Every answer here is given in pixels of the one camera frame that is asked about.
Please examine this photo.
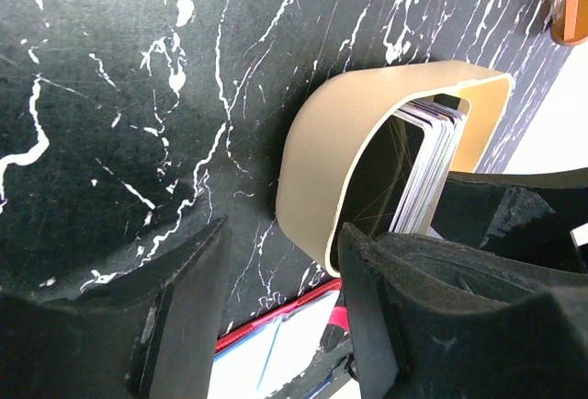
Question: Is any orange wooden shelf rack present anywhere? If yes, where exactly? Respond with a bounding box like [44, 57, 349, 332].
[550, 0, 587, 46]

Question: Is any red card holder wallet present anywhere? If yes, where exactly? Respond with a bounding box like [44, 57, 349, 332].
[208, 279, 349, 398]

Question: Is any beige oval card tray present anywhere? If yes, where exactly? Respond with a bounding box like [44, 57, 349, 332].
[276, 60, 514, 278]

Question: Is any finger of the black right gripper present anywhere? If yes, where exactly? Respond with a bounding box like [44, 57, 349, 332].
[432, 168, 587, 274]

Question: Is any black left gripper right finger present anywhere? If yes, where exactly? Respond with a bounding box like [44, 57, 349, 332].
[337, 224, 587, 398]

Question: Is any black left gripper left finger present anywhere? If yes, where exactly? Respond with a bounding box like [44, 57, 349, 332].
[1, 218, 232, 398]

